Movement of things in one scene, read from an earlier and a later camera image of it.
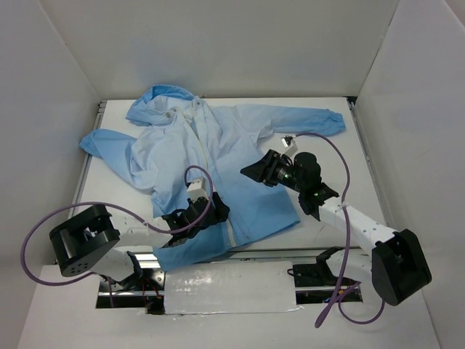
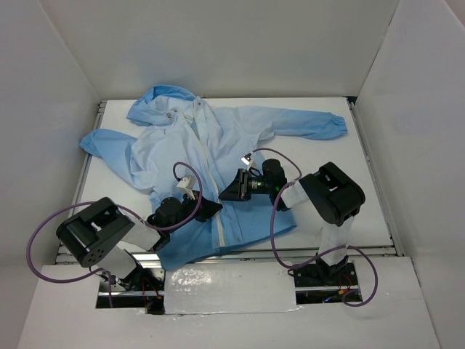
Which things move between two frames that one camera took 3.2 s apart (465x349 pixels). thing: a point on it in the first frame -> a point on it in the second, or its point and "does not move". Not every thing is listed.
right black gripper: (271, 169) -> (243, 185)
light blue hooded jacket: (181, 137) does not move
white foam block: (234, 287) does not move
